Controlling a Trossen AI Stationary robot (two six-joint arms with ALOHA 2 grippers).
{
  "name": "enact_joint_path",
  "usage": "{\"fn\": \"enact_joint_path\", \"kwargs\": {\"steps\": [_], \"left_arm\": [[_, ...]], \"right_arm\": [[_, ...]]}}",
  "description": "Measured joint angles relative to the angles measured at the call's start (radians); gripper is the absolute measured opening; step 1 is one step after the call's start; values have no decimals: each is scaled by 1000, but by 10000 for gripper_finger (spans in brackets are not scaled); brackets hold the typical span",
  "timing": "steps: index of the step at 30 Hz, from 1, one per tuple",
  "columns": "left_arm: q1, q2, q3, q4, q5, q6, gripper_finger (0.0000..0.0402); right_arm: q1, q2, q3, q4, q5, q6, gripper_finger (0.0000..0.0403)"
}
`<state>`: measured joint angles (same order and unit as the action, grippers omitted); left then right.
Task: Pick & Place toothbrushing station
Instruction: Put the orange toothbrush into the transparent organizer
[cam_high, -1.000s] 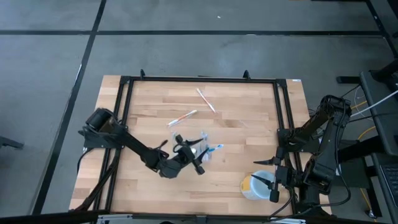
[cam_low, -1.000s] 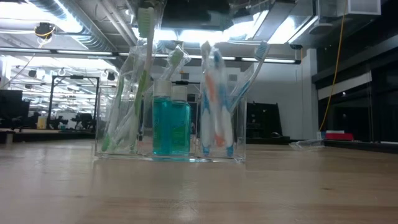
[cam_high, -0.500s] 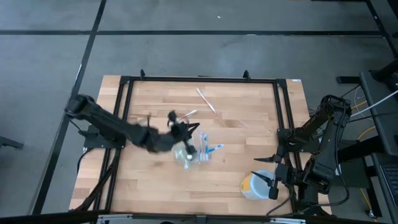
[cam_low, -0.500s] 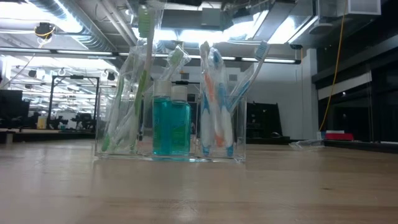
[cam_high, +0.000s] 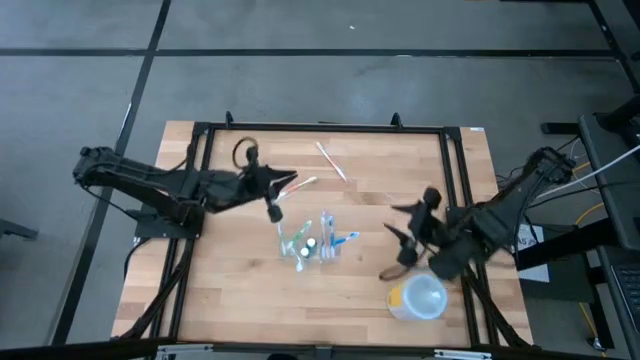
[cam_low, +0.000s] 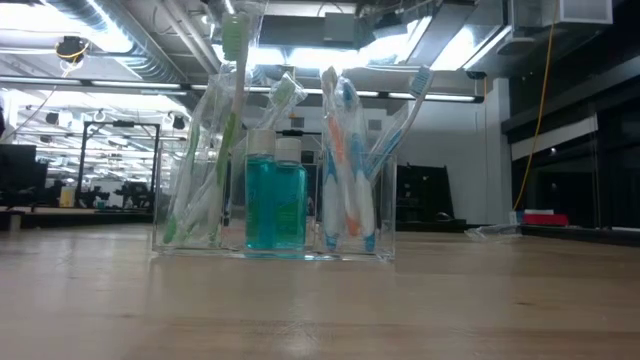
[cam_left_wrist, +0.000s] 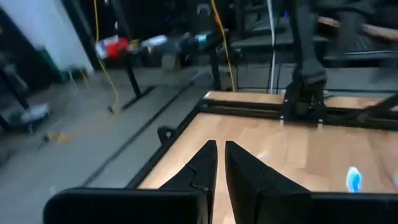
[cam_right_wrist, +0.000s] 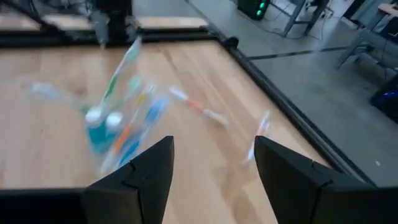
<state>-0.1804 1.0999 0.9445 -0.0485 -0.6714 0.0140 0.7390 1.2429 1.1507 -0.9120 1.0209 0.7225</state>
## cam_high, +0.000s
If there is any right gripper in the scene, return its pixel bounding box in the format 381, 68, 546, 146
383, 186, 489, 281

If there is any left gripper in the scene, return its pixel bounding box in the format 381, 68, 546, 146
202, 149, 299, 224

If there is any orange toothbrush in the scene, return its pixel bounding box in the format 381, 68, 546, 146
273, 175, 320, 202

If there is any pink toothbrush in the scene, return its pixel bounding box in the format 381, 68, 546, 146
314, 140, 350, 184

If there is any clear acrylic organizer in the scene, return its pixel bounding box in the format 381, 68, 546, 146
276, 233, 345, 262

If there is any yellow wipes canister white lid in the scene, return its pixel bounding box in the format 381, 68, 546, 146
385, 271, 449, 322

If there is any white box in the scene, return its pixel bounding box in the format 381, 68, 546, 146
513, 223, 552, 284

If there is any silver aluminium extrusion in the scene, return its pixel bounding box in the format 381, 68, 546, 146
432, 348, 494, 360
154, 342, 217, 360

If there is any black keyboard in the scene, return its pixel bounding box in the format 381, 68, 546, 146
610, 263, 640, 334

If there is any black floor stand foot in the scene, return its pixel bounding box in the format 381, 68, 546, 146
0, 218, 40, 242

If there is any left gripper cable loop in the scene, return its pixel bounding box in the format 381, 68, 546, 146
231, 135, 261, 170

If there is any black table frame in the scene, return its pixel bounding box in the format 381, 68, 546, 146
112, 119, 534, 354

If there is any black cable bundle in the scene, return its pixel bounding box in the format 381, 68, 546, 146
462, 269, 531, 349
119, 237, 196, 341

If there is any yellow cable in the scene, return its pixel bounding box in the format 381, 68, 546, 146
573, 201, 607, 352

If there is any white cable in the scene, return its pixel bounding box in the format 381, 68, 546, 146
535, 143, 640, 200

